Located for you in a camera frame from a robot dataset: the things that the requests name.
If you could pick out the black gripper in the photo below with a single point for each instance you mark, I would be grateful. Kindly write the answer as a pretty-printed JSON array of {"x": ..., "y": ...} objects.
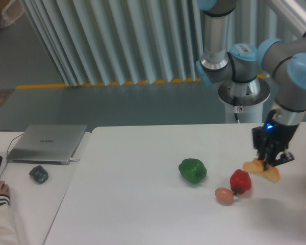
[{"x": 271, "y": 139}]

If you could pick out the triangular toasted bread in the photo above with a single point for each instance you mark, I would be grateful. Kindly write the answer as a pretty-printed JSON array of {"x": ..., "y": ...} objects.
[{"x": 256, "y": 167}]

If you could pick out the red bell pepper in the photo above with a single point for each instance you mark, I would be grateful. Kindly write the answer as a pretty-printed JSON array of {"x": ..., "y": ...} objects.
[{"x": 240, "y": 182}]

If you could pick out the brown egg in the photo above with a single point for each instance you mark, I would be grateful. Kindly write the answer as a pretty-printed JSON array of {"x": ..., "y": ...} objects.
[{"x": 224, "y": 195}]

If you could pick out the green bell pepper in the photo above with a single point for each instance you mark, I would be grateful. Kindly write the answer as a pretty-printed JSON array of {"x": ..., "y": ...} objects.
[{"x": 192, "y": 170}]

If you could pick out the white striped sleeve forearm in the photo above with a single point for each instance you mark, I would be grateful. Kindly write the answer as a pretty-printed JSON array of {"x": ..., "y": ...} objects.
[{"x": 8, "y": 229}]

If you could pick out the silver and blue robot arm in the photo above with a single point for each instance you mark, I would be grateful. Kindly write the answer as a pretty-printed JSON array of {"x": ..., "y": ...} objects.
[{"x": 283, "y": 66}]

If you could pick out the white pleated curtain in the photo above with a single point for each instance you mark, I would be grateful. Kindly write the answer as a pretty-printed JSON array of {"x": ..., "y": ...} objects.
[{"x": 134, "y": 41}]

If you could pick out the silver closed laptop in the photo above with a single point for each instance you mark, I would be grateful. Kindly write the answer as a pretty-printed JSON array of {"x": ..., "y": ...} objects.
[{"x": 48, "y": 144}]

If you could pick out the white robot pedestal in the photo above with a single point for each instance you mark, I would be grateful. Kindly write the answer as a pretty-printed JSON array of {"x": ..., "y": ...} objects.
[{"x": 250, "y": 112}]

